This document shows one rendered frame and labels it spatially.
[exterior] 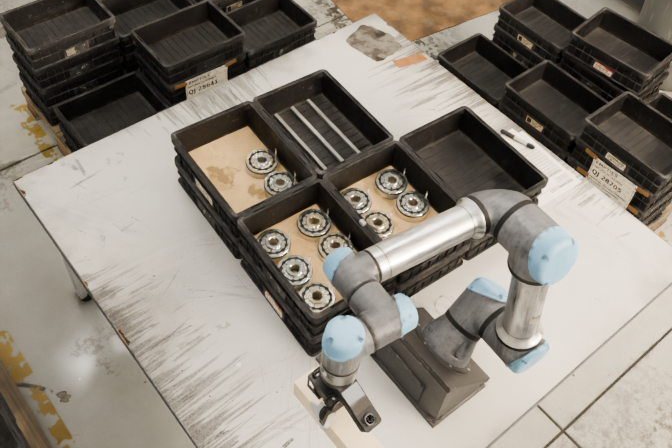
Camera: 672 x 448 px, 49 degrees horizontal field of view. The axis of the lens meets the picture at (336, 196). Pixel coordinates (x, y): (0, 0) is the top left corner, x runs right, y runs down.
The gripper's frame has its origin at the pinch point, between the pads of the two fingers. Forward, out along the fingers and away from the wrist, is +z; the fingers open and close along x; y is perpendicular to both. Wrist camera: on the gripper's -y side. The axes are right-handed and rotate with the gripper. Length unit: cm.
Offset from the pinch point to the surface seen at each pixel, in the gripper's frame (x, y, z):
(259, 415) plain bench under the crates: 4.0, 24.8, 39.4
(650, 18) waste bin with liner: -287, 88, 73
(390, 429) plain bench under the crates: -21.7, 0.2, 39.5
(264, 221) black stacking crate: -28, 67, 22
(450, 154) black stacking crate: -96, 56, 27
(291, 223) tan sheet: -36, 64, 26
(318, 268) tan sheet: -32, 46, 26
